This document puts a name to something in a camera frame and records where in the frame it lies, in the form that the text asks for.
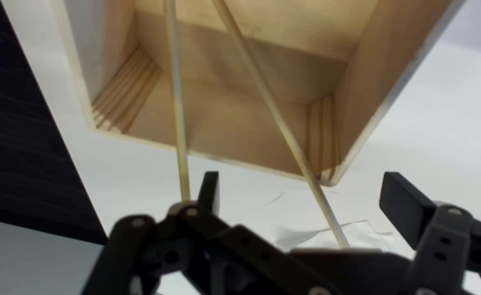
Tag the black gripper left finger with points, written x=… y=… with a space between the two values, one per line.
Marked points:
x=209 y=190

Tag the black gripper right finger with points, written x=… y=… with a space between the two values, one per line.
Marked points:
x=410 y=206

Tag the thin wooden stick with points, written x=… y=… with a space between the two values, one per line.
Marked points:
x=176 y=98
x=278 y=108

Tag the open square wooden box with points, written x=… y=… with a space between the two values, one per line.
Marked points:
x=230 y=119

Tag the black perforated base board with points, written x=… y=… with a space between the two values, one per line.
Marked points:
x=13 y=136

